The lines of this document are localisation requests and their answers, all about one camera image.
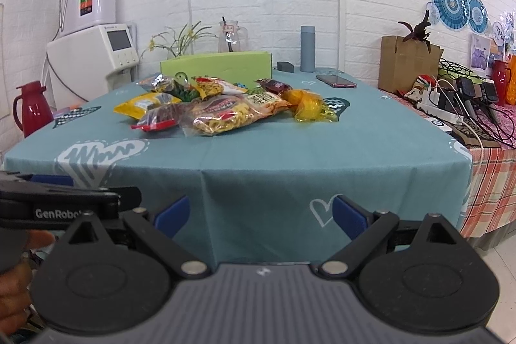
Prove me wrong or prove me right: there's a grey blue thermos bottle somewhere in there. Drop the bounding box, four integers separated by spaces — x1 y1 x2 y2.
300 25 316 73

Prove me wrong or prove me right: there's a red thermos jug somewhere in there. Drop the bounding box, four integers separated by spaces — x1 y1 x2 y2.
12 81 53 138

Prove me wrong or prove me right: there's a smartphone on table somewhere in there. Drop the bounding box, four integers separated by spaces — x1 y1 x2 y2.
316 74 357 89

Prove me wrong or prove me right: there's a plaid tablecloth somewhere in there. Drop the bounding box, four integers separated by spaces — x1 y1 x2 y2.
379 85 516 241

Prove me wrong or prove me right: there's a white water purifier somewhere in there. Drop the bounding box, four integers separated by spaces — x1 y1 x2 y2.
59 0 116 36

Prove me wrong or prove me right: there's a white water dispenser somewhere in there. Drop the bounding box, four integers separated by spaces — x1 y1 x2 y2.
46 24 139 109

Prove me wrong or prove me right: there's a green cardboard box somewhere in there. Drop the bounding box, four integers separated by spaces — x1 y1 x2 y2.
160 52 273 89

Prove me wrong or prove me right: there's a brown cardboard box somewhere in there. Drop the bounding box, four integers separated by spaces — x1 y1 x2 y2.
378 36 443 93

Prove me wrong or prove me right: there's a yellow snack bag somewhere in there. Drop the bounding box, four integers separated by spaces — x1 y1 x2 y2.
114 92 181 120

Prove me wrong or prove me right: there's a vase with yellow flowers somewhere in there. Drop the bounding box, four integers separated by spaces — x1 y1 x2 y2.
140 20 217 58

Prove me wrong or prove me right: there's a large noodle snack bag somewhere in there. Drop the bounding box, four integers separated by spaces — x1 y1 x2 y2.
179 91 291 136

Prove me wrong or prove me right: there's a blue paper fan decoration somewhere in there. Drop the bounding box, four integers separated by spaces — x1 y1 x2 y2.
432 0 471 31

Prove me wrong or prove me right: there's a white power strip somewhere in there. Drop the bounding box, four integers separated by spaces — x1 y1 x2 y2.
417 92 463 126

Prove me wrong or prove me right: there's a person's left hand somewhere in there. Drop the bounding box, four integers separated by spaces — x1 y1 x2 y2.
0 229 55 338

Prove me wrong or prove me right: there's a black rectangular case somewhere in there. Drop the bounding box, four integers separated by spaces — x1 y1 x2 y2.
276 61 295 73

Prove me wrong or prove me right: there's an orange yellow candy bag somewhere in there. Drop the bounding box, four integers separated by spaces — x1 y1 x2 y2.
280 89 339 122

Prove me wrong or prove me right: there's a dark red feather plant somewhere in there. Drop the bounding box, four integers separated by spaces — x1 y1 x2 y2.
399 10 431 51

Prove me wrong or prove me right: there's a glass pitcher with label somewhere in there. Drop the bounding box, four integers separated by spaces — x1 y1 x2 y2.
218 17 248 52

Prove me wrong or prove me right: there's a red nut snack bag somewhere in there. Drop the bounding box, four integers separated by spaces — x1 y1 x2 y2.
130 103 191 133

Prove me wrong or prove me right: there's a dark red snack packet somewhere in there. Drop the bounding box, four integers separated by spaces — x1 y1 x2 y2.
256 79 291 95

